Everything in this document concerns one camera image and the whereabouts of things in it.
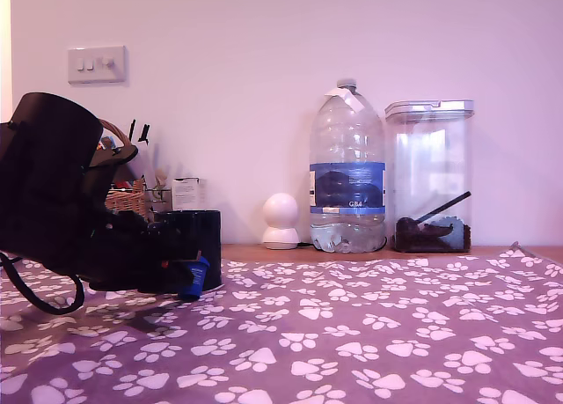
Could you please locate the blue coffee capsule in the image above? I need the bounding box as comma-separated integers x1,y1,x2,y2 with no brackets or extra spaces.
177,254,211,302

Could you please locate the black coffee mug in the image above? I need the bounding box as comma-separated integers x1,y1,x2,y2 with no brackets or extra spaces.
151,209,223,291

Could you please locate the small white printed box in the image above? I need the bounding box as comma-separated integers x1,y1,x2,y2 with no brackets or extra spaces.
171,176,208,212

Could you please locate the paw print table cloth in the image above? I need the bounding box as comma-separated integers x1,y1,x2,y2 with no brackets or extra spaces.
0,241,563,404

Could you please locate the large clear water bottle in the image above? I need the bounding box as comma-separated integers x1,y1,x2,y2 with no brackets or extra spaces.
308,77,389,254

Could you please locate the black scoop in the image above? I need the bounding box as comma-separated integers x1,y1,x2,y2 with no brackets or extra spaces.
397,190,472,243

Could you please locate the clear lidded storage container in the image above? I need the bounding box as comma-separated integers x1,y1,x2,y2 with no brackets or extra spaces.
384,99,477,253

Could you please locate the dark brown dry kibble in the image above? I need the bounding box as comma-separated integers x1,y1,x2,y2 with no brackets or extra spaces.
393,216,473,253

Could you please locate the chrome wire rack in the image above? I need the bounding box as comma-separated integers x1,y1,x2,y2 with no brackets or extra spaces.
144,185,173,214

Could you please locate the wicker basket with handle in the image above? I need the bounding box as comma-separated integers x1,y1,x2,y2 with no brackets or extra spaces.
97,117,150,217

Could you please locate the small white round camera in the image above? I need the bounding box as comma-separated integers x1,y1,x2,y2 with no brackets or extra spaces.
261,192,301,251

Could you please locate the white wall light switch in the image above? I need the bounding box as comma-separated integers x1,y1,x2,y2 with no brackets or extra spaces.
67,45,129,86

